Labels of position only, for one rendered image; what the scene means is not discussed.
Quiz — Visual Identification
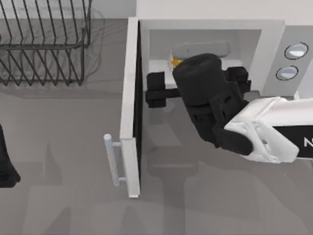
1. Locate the orange and white item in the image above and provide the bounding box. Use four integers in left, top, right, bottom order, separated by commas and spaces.
167, 49, 183, 67

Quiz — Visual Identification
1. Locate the pale microwave oven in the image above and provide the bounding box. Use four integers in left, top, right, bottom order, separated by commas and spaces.
135, 18, 313, 101

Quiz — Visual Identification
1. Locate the small round microwave knob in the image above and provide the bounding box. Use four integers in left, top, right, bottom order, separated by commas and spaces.
275, 65, 300, 82

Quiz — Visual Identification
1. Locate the white microwave door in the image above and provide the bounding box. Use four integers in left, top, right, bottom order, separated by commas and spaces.
119, 17, 143, 199

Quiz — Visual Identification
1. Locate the large round microwave knob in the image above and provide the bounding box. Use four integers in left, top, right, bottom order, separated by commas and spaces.
284, 41, 309, 61

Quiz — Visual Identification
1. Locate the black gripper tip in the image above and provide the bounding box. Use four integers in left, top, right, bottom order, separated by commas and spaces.
0, 124, 22, 189

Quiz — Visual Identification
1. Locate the black wire dish rack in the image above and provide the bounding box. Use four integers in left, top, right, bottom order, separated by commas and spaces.
0, 0, 94, 87

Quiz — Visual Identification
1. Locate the pale grey door handle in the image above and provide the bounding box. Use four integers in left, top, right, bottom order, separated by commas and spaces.
103, 133, 127, 187

